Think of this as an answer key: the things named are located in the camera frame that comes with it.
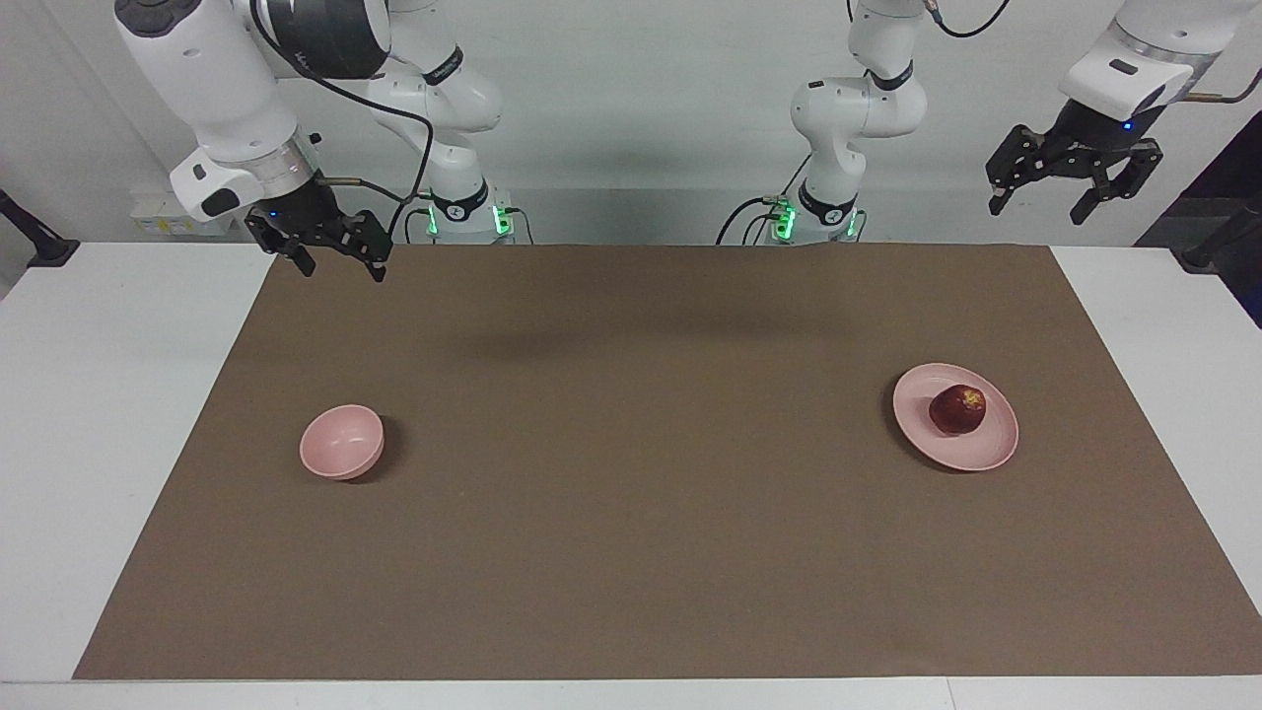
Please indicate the dark red apple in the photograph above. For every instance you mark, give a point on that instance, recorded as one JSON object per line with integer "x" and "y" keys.
{"x": 956, "y": 409}

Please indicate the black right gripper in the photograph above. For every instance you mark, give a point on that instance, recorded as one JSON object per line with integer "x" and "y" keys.
{"x": 301, "y": 212}

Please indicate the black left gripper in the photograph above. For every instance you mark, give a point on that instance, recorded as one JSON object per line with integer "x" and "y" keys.
{"x": 1086, "y": 130}

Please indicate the pink plate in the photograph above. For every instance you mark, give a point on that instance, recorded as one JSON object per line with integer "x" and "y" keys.
{"x": 971, "y": 454}

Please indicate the pink bowl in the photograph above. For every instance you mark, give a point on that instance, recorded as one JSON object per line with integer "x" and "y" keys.
{"x": 340, "y": 444}

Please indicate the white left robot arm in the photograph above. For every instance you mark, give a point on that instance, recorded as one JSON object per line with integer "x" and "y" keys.
{"x": 848, "y": 118}

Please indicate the dark background cabinet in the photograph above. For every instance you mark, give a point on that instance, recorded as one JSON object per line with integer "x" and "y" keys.
{"x": 1242, "y": 168}

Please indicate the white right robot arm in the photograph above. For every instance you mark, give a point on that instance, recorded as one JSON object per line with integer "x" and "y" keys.
{"x": 207, "y": 79}

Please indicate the brown table mat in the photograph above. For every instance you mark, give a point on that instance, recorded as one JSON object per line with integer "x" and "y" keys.
{"x": 631, "y": 493}

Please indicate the white power strip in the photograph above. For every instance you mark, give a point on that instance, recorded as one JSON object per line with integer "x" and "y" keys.
{"x": 158, "y": 222}

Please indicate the black table clamp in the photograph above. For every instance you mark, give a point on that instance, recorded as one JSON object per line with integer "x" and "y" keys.
{"x": 1208, "y": 254}
{"x": 54, "y": 251}

